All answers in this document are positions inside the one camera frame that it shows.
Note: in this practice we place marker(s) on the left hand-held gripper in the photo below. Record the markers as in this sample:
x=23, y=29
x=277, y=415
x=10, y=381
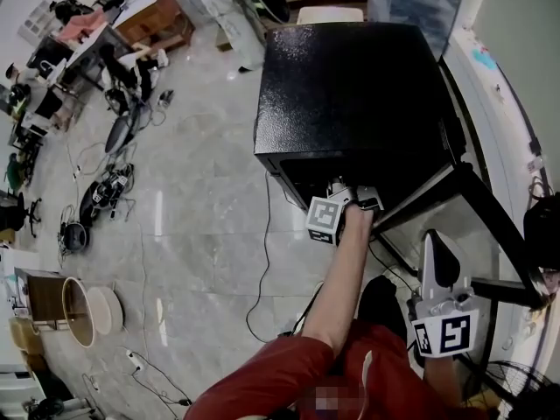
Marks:
x=324, y=214

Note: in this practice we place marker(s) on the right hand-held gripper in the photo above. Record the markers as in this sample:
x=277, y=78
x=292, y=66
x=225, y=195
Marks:
x=455, y=335

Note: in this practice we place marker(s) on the person's left forearm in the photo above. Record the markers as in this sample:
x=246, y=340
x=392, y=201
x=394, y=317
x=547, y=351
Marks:
x=341, y=287

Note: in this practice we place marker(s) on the person's right forearm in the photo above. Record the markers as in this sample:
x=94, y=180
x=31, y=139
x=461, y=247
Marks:
x=442, y=379

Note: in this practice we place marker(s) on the fridge glass door black frame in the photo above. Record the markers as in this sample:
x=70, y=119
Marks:
x=492, y=217

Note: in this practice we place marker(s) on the black mini fridge cabinet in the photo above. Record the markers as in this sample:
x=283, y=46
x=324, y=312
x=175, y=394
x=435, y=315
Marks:
x=350, y=94

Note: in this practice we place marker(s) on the person's black trouser leg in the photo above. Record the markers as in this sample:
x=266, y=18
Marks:
x=380, y=309

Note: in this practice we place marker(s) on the black bag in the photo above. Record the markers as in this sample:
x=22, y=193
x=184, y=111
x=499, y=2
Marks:
x=544, y=230

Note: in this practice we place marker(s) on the black floor fan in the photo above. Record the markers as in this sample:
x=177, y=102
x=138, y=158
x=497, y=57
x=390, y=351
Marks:
x=525, y=381

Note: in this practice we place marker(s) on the person's red shirt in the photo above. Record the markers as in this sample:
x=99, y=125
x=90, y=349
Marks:
x=271, y=379

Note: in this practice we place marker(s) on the small grey device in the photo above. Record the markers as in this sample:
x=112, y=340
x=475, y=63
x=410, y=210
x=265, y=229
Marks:
x=166, y=98

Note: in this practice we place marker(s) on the cream plastic stool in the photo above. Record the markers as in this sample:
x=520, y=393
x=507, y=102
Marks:
x=330, y=15

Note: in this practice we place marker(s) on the blue cloth scrap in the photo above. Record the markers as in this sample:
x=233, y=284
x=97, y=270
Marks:
x=485, y=58

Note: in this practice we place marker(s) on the black oblong case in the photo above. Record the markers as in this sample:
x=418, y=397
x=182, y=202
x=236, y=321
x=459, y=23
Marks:
x=89, y=204

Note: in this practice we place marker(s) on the white power strip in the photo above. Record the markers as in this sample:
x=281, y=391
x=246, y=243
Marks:
x=135, y=360

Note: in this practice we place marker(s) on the black round device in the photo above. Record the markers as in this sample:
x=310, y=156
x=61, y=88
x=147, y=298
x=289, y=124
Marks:
x=76, y=236

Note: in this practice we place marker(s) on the brown wooden desk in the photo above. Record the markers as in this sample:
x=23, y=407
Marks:
x=157, y=16

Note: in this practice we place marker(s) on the white top metal table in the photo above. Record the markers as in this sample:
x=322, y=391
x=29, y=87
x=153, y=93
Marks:
x=83, y=53

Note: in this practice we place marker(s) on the brown wooden cabinet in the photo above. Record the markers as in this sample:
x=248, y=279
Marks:
x=41, y=296

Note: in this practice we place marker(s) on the pink cloth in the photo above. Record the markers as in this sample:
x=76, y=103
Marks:
x=81, y=24

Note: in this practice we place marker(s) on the black office chair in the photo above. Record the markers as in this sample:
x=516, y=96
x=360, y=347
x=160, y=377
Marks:
x=13, y=212

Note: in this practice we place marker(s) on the white shelf unit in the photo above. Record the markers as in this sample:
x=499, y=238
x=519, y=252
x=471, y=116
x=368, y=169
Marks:
x=37, y=18

